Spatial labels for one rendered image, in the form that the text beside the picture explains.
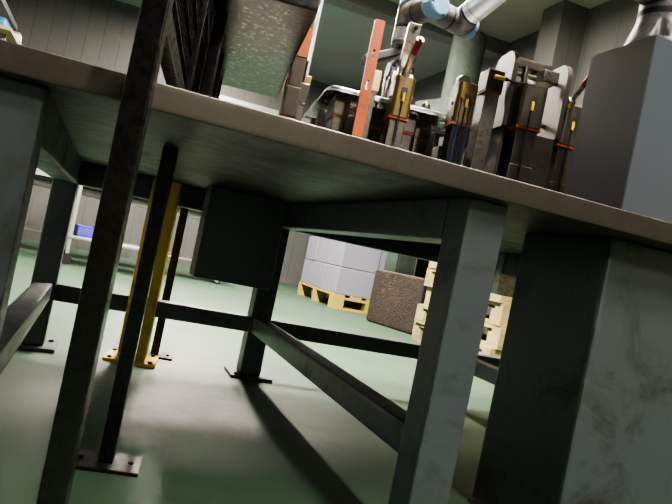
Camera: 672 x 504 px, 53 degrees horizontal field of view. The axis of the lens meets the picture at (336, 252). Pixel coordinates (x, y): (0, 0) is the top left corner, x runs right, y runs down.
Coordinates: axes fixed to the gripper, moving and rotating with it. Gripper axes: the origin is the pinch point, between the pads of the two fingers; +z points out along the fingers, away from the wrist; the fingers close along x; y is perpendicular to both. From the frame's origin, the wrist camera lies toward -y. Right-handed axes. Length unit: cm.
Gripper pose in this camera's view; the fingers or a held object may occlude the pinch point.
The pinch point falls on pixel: (382, 103)
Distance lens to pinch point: 220.4
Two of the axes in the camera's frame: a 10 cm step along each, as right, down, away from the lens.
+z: -2.2, 9.8, -0.2
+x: -1.8, -0.2, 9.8
